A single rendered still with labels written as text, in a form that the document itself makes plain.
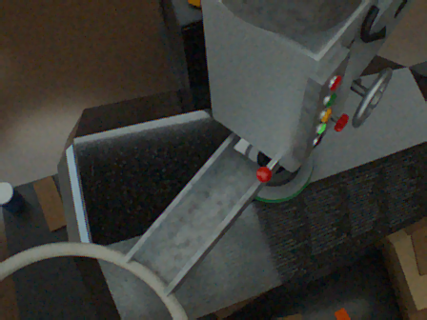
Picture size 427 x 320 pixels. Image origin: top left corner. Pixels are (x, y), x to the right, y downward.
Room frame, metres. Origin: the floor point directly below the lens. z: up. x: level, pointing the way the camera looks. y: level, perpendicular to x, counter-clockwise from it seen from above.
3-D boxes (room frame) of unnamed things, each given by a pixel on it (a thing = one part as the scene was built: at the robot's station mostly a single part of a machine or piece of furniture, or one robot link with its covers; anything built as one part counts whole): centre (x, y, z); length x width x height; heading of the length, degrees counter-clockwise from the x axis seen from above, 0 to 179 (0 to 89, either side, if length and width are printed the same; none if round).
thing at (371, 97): (0.55, -0.29, 1.20); 0.15 x 0.10 x 0.15; 138
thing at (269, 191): (0.54, -0.12, 0.87); 0.21 x 0.21 x 0.01
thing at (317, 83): (0.41, -0.15, 1.38); 0.08 x 0.03 x 0.28; 138
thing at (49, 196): (0.74, 0.80, 0.02); 0.25 x 0.10 x 0.01; 25
